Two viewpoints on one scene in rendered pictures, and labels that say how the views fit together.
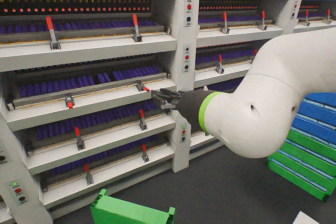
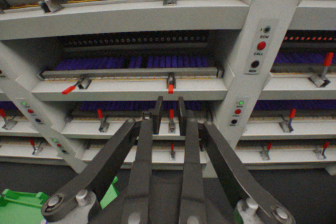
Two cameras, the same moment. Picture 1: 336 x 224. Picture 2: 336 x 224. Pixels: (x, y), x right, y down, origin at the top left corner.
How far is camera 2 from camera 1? 0.47 m
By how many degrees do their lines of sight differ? 29
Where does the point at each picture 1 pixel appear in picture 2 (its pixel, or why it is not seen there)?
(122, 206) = not seen: hidden behind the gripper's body
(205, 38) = (317, 9)
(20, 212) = (67, 158)
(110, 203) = (109, 197)
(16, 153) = (47, 119)
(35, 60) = (31, 27)
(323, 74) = not seen: outside the picture
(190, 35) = not seen: outside the picture
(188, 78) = (253, 84)
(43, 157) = (75, 127)
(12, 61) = (9, 27)
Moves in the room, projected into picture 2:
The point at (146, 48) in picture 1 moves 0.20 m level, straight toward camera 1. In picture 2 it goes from (182, 19) to (107, 28)
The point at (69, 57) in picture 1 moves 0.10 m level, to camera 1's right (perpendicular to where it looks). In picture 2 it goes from (66, 26) to (89, 25)
